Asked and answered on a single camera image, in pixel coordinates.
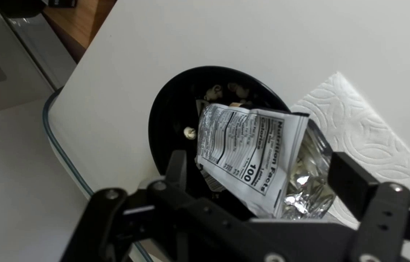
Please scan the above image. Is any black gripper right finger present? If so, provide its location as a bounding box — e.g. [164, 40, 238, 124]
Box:
[326, 151, 410, 262]

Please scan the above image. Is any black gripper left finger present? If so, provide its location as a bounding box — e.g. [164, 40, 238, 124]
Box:
[60, 149, 264, 262]

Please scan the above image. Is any small pale snack piece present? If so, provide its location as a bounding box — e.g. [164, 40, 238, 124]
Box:
[183, 124, 199, 140]

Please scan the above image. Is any white paper towel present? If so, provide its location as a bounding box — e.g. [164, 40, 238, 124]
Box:
[289, 71, 410, 229]

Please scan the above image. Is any black round bowl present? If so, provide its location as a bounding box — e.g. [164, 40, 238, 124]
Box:
[146, 65, 312, 215]

